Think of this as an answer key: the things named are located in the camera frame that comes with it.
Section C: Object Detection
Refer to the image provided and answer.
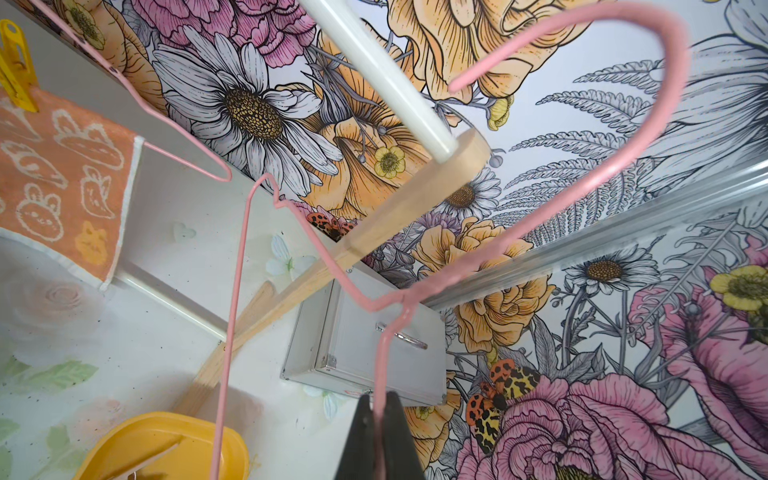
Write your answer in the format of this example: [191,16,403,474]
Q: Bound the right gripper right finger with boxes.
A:
[382,391,423,480]

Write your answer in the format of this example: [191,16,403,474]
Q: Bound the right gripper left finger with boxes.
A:
[334,394,375,480]

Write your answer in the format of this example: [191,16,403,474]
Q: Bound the pink hanger with blue towel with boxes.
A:
[208,1,691,480]

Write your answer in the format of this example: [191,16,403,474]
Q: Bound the silver metal case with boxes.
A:
[281,280,447,407]

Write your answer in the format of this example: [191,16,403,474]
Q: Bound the yellow plastic tray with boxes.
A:
[75,412,215,480]

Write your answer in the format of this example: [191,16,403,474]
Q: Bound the wooden clothes rack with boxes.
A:
[113,0,493,418]

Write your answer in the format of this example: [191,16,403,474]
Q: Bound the orange bunny towel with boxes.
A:
[1,89,144,291]

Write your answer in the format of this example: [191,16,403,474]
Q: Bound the yellow clothespin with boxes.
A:
[1,19,39,113]

